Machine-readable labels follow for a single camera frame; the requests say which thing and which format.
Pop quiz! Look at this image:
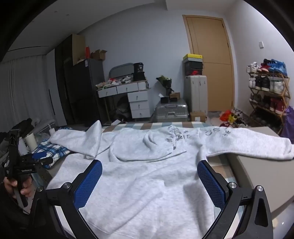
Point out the wooden door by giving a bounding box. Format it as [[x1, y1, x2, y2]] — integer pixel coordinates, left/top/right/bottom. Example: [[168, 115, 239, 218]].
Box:
[[182, 15, 235, 113]]

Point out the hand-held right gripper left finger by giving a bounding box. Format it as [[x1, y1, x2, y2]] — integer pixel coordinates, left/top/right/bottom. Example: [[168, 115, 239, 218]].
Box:
[[29, 159, 103, 239]]

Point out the light grey hoodie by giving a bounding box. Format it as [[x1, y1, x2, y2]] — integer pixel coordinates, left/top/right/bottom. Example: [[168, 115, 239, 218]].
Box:
[[46, 120, 294, 237]]

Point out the stack of black shoe boxes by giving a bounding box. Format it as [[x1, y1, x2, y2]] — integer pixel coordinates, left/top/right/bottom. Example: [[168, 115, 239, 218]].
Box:
[[183, 59, 204, 76]]

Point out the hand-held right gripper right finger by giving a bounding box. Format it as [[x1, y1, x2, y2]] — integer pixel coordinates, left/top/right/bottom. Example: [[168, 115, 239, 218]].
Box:
[[197, 160, 274, 239]]

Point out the red and yellow bag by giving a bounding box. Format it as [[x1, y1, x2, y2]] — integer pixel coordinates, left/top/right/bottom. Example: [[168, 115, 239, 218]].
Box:
[[219, 110, 237, 122]]

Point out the blue plastic bag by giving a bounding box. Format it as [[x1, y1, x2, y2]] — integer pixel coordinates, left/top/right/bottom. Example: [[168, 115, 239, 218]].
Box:
[[268, 59, 287, 75]]

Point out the white suitcase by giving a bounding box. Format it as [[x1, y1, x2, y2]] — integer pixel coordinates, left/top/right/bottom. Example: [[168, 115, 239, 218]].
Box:
[[184, 75, 208, 115]]

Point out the purple bag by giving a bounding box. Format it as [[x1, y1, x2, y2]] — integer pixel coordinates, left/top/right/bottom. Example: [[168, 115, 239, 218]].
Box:
[[281, 106, 294, 138]]

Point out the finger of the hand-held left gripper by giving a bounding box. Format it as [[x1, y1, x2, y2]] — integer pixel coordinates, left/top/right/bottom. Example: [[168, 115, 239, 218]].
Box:
[[21, 152, 48, 161], [34, 157, 54, 170]]

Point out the tan cardboard sheet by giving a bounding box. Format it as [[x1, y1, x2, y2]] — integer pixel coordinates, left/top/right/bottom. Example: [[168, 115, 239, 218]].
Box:
[[72, 34, 86, 66]]

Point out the white dressing table with drawers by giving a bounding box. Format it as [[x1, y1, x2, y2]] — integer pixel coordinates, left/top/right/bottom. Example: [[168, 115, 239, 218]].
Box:
[[96, 80, 152, 122]]

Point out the flower bouquet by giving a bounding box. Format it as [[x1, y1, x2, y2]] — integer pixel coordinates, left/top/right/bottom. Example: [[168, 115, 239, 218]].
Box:
[[156, 75, 173, 96]]

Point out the pile of desk clutter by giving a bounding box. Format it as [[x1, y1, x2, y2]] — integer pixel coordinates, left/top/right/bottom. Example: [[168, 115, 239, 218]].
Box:
[[95, 77, 134, 90]]

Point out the person's left hand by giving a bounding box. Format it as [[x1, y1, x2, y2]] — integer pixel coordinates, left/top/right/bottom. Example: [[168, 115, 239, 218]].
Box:
[[3, 176, 33, 197]]

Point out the silver suitcase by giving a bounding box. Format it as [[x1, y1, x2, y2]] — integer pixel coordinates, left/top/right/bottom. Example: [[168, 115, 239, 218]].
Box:
[[154, 100, 189, 123]]

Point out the person's left forearm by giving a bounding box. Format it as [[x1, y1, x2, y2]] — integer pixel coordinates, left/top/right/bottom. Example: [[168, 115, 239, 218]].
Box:
[[0, 181, 30, 239]]

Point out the black clothing pile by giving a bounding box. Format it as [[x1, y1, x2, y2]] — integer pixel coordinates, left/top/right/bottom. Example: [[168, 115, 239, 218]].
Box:
[[14, 118, 34, 134]]

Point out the small cardboard box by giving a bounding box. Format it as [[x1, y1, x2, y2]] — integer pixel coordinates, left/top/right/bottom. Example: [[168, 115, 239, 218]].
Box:
[[190, 111, 207, 123]]

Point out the white curtain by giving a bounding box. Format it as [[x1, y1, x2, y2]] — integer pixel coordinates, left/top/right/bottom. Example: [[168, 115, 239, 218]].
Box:
[[0, 49, 67, 132]]

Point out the group of assorted shoes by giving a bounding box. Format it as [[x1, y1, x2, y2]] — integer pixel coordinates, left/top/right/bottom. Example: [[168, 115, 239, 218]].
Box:
[[247, 58, 287, 129]]

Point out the black cabinet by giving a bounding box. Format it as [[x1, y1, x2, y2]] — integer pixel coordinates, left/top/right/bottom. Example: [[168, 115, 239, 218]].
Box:
[[63, 58, 108, 126]]

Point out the open cardboard box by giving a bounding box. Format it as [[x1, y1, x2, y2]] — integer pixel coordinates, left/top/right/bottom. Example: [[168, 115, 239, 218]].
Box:
[[91, 49, 107, 60]]

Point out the grey oval mirror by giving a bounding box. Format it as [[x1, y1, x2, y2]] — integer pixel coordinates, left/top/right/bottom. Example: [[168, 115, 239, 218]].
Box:
[[109, 63, 135, 80]]

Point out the blue plaid cloth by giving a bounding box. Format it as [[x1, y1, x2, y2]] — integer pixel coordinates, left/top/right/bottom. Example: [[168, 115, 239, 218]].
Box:
[[31, 126, 74, 170]]

